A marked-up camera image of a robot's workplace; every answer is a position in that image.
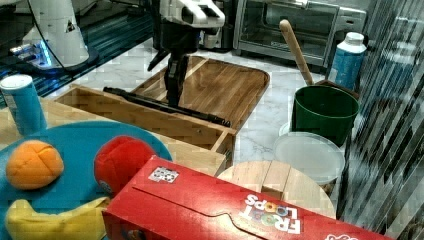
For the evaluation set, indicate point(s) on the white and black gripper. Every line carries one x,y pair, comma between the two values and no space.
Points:
177,27

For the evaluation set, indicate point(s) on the light wooden drawer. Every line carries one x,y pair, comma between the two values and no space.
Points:
193,131

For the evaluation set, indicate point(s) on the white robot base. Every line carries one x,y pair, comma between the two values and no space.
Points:
55,41

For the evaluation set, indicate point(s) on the dark wooden cutting board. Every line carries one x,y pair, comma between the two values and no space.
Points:
227,90

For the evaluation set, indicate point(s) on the red plush ball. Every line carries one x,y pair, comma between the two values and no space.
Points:
118,160

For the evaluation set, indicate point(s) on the blue round plate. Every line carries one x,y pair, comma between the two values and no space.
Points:
74,187

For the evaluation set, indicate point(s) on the red Froot Loops box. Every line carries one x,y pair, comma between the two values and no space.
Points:
166,201

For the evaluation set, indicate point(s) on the blue cylindrical can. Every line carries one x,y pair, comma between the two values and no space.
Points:
22,100

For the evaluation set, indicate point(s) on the round light wooden board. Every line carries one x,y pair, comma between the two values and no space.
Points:
283,182

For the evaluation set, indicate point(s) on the stainless toaster oven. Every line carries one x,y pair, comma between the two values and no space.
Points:
317,24

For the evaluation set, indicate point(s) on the green plastic bucket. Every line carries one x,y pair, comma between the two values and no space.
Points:
325,111

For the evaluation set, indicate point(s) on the orange plush ball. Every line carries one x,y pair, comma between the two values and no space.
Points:
33,164

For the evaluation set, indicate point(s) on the yellow plush banana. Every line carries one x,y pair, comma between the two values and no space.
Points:
85,222

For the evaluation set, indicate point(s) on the blue bottle white cap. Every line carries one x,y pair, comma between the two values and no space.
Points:
347,60

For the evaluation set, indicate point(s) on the wooden utensil handle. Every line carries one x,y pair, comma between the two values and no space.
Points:
292,43

